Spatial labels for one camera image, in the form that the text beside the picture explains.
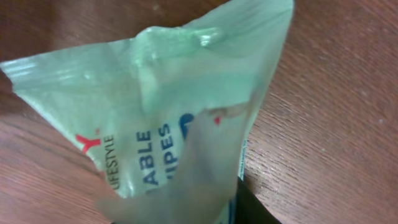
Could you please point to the teal toilet tissue wipes pack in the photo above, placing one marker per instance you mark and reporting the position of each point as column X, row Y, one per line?
column 165, row 114

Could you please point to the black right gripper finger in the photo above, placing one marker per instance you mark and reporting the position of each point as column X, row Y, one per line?
column 249, row 210

